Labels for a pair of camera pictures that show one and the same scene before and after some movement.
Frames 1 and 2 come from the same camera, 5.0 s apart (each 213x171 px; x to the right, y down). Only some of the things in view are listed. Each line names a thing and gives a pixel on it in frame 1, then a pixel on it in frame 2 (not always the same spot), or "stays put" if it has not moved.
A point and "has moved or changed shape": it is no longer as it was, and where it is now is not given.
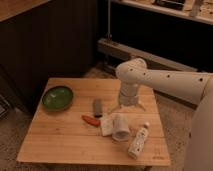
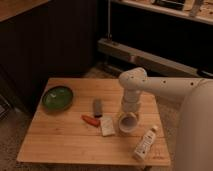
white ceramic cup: [121, 131] has moved or changed shape
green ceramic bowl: [57, 98] stays put
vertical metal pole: [109, 21] stays put
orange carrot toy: [91, 121] stays put
